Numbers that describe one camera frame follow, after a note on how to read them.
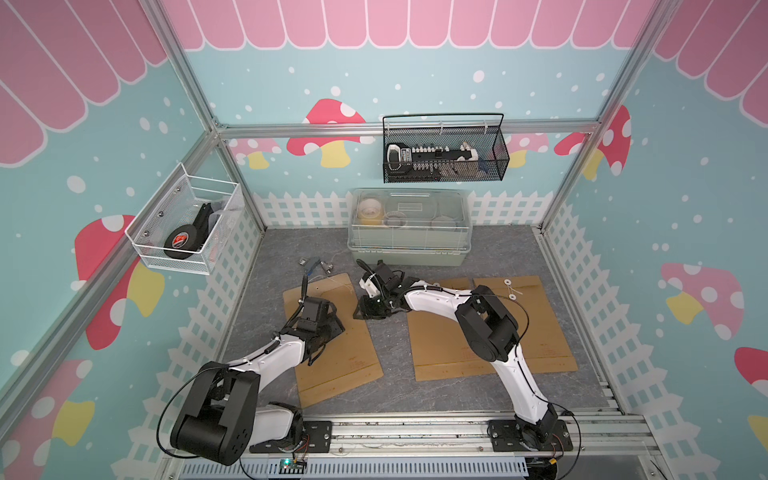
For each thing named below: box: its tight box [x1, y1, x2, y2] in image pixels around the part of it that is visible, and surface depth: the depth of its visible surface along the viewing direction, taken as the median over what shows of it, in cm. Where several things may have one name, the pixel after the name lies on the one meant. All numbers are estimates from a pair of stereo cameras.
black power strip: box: [386, 143, 474, 179], surface depth 89 cm
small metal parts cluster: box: [299, 258, 334, 274], surface depth 110 cm
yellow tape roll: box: [358, 198, 382, 225], surface depth 102 cm
